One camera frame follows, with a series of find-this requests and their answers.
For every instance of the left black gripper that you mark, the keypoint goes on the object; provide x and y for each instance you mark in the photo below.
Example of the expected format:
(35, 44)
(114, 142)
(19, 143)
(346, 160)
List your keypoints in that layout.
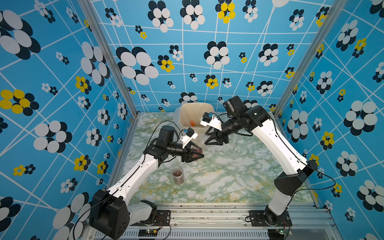
(187, 156)

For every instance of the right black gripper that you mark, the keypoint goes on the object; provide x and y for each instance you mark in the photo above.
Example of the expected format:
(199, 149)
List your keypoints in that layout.
(218, 142)

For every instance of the small tea jar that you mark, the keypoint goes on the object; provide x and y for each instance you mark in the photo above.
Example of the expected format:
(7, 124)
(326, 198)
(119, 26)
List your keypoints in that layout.
(198, 150)

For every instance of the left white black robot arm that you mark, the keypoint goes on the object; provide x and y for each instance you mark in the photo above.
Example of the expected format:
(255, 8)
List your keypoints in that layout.
(111, 212)

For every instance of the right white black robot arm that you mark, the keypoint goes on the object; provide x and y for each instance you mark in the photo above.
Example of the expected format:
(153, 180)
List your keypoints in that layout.
(256, 121)

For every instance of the left clear tea jar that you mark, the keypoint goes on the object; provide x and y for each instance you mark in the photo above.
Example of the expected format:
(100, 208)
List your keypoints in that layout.
(178, 175)

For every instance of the cream plastic trash bin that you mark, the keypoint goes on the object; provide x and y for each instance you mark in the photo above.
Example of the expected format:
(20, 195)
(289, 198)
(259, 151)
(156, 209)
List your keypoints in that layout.
(195, 118)

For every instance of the clear plastic bin liner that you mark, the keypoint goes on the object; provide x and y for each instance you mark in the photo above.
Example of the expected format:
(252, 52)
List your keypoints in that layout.
(183, 120)

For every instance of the left green circuit board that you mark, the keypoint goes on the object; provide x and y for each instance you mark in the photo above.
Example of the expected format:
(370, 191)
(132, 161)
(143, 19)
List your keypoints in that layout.
(148, 233)

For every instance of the green circuit board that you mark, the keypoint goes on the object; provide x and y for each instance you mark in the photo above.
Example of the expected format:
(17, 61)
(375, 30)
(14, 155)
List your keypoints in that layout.
(148, 233)
(276, 235)

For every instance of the right green circuit board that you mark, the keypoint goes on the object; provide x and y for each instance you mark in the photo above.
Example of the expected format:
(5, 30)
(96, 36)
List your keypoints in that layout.
(276, 235)

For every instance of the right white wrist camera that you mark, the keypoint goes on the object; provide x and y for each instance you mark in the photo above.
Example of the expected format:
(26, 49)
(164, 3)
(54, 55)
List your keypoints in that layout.
(209, 119)

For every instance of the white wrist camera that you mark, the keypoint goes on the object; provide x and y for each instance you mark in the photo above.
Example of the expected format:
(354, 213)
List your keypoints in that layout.
(187, 135)
(209, 119)

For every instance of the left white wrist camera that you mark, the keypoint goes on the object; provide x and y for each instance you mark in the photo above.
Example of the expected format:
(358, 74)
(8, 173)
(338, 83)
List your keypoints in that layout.
(187, 135)

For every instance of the aluminium front rail frame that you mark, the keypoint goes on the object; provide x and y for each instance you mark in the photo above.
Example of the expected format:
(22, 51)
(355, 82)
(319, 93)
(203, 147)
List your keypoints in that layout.
(214, 221)

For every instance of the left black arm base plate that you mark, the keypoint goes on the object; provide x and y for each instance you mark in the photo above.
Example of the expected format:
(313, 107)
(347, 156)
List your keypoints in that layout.
(162, 217)

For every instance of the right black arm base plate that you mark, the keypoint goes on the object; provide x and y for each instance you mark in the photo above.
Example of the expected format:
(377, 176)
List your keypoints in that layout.
(268, 219)

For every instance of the left aluminium corner post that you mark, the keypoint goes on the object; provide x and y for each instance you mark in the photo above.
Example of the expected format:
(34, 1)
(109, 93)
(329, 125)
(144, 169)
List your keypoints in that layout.
(102, 41)

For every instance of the aluminium corner post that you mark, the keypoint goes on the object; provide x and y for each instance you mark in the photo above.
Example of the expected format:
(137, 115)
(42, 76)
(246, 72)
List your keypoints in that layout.
(102, 41)
(335, 11)

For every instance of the right aluminium corner post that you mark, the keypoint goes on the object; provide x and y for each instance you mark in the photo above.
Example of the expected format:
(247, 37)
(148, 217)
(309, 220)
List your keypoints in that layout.
(335, 11)

